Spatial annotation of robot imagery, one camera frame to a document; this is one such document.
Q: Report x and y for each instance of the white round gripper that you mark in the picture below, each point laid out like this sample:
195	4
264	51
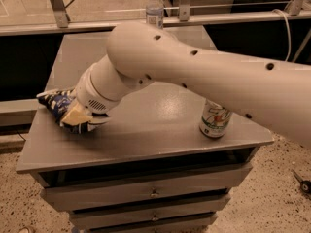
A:
91	98

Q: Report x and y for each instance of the blue potato chip bag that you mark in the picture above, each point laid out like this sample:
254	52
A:
57	102

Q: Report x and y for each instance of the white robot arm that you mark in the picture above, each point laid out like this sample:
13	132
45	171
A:
274	94

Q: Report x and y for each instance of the green white 7up can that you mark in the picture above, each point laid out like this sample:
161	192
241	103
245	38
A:
214	120

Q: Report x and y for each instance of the grey drawer cabinet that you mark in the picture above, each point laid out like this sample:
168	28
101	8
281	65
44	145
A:
148	170

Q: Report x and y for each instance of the clear plastic water bottle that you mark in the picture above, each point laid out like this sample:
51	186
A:
155	13

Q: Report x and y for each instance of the black caster wheel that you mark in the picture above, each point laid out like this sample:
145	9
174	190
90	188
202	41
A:
305	185

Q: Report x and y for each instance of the metal guard rail frame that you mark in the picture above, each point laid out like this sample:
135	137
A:
24	17

